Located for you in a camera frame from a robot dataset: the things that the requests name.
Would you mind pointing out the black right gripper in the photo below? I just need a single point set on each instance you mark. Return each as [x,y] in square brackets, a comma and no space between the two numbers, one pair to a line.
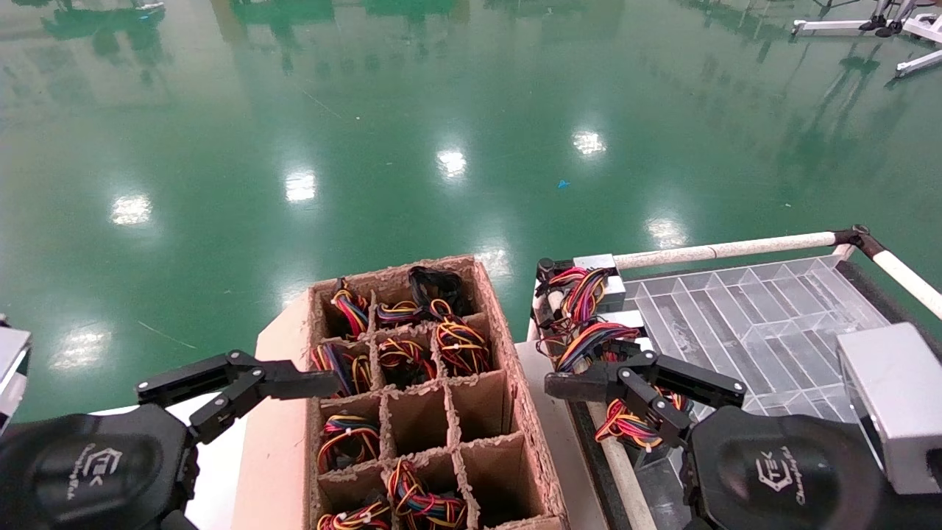
[773,478]

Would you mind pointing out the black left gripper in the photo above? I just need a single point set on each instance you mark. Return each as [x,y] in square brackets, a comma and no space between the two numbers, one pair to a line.
[73,471]

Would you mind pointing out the pale pink board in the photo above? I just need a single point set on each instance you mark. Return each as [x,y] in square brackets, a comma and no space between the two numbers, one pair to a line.
[272,442]

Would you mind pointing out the clear plastic divider tray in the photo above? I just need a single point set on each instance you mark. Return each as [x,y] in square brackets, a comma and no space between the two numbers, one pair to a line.
[736,316]

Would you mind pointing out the brown cardboard divider box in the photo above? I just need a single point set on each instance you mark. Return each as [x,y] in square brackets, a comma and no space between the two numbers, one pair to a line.
[482,401]

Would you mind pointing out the white metal floor bar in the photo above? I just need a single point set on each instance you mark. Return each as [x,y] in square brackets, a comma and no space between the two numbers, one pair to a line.
[920,64]

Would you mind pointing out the person's legs black shoes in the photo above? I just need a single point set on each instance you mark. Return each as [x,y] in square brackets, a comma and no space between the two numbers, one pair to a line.
[887,26]

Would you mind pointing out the white pipe cart frame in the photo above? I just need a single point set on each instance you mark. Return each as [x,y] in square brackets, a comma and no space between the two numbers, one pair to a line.
[736,249]

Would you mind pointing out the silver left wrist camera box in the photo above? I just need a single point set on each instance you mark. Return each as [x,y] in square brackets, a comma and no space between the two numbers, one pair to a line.
[11,368]

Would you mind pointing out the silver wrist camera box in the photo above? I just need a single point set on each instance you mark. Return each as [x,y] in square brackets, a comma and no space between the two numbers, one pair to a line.
[894,412]
[11,368]

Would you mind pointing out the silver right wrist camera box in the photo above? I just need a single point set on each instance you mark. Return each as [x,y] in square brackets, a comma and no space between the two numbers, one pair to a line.
[894,412]

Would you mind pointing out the white metal floor frame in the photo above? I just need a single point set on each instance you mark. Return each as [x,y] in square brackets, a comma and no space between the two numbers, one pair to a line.
[824,27]

